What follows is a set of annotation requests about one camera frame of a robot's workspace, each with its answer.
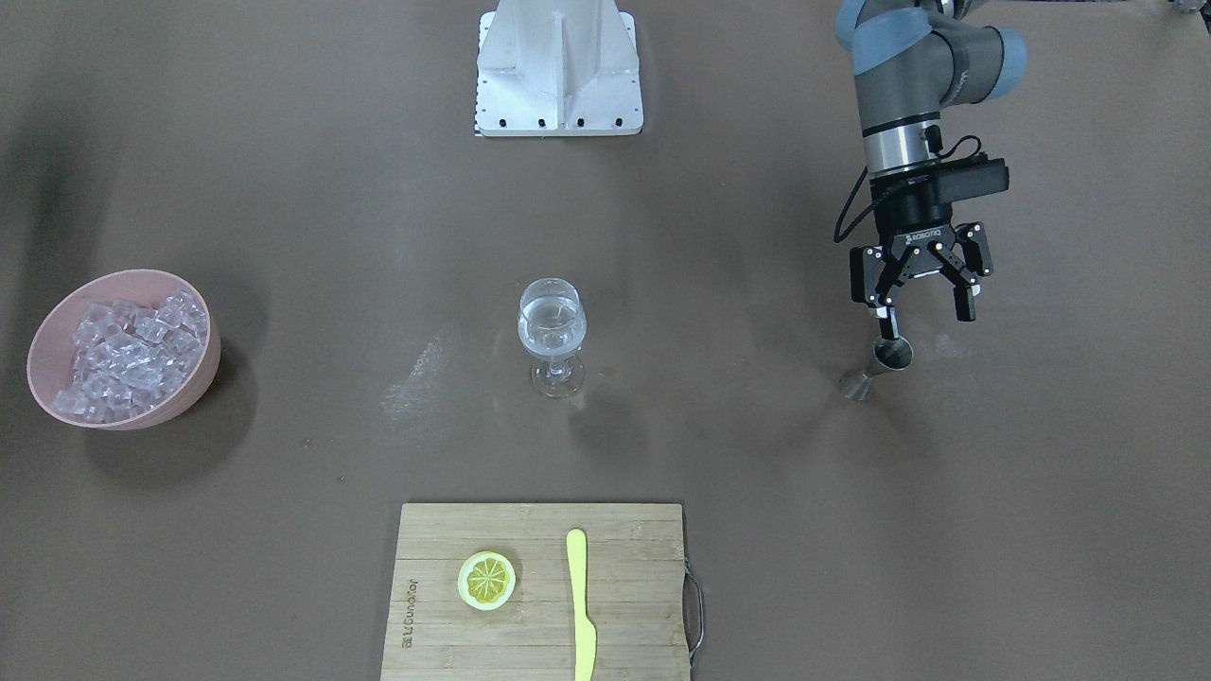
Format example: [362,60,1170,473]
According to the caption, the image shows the yellow plastic knife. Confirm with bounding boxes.
[566,530,598,680]

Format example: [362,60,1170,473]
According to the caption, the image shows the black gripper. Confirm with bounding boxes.
[849,172,993,341]

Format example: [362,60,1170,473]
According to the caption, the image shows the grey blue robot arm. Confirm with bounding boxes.
[836,1,1027,345]

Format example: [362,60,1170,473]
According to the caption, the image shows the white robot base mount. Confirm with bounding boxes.
[474,1,644,138]

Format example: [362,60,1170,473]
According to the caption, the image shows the pink bowl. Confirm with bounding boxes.
[25,269,220,430]

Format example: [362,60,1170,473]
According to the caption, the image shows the steel double jigger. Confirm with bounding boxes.
[836,337,914,402]

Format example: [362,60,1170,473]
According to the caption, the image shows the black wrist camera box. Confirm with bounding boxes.
[930,151,1010,205]

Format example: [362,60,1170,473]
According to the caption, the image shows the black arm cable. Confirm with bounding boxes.
[833,135,985,245]

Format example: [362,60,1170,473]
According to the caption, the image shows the clear ice cubes pile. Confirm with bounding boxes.
[51,288,211,424]

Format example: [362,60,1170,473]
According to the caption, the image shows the yellow lemon slice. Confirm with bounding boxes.
[457,550,518,612]

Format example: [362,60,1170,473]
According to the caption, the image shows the bamboo cutting board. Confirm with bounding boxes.
[380,500,693,680]

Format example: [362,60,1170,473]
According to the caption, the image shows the clear wine glass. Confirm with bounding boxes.
[518,277,589,397]

